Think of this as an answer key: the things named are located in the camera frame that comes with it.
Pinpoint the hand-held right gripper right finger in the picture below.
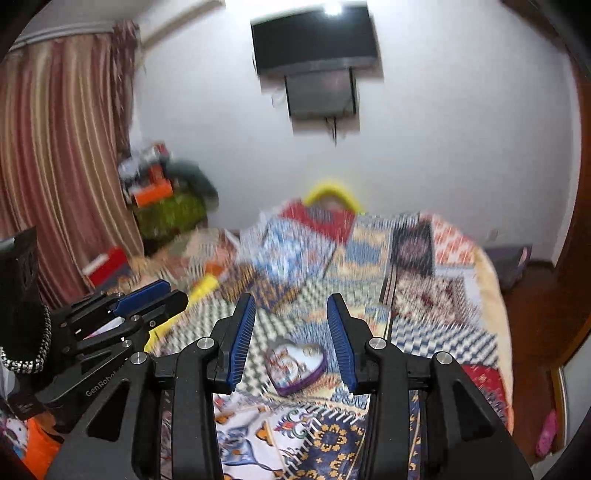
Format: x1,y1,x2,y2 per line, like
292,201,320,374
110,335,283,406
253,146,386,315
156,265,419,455
325,292,535,480

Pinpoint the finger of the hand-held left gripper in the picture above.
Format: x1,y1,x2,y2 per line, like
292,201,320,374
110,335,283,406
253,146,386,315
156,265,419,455
112,279,172,318
121,290,190,334

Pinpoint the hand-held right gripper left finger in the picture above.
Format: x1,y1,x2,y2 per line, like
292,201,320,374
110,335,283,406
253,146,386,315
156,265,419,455
46,292,257,480

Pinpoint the heart-shaped purple tin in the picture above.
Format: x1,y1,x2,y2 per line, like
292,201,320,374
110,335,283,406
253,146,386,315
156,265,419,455
264,339,327,386

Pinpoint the purple heart-shaped tin box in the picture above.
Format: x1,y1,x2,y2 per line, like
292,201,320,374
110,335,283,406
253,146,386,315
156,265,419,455
265,355,329,398

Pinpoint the person's left forearm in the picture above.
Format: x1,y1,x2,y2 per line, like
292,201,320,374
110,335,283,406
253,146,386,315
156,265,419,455
0,226,52,370

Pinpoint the red box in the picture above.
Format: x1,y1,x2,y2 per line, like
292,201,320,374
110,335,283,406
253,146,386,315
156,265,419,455
87,247,129,288

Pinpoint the orange striped cloth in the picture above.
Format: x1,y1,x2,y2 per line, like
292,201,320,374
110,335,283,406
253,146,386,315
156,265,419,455
134,228,242,297

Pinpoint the patchwork printed blanket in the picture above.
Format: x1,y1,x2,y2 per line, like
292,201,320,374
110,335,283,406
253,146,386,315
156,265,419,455
148,198,514,480

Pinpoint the orange box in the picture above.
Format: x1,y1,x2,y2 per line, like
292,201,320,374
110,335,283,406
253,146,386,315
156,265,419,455
131,181,174,207

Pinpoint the orange bag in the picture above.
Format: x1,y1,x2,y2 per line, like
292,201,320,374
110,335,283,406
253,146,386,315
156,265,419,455
19,414,64,477

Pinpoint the dark grey plush toy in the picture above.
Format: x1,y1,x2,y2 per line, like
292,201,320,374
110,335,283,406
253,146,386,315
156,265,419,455
165,159,221,205

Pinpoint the striped brown curtain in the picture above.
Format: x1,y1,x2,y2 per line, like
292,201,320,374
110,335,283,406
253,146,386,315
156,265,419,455
0,21,145,310

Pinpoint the dark purple cushion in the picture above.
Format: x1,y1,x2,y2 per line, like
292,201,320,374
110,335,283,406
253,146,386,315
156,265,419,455
484,244,533,290

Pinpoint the pink slipper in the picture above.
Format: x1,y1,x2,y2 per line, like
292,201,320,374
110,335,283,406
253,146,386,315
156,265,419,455
534,410,560,459

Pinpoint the brown wooden door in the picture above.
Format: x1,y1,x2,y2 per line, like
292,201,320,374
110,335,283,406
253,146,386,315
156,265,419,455
549,46,591,370

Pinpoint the silver chain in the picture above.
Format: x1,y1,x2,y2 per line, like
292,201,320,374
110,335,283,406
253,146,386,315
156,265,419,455
0,305,52,376

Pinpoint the small black wall monitor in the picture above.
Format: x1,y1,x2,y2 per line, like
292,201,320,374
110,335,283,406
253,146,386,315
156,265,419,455
284,69,360,121

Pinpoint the black wall television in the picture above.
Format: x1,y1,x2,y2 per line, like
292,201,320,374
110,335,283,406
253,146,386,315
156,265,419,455
250,2,382,75

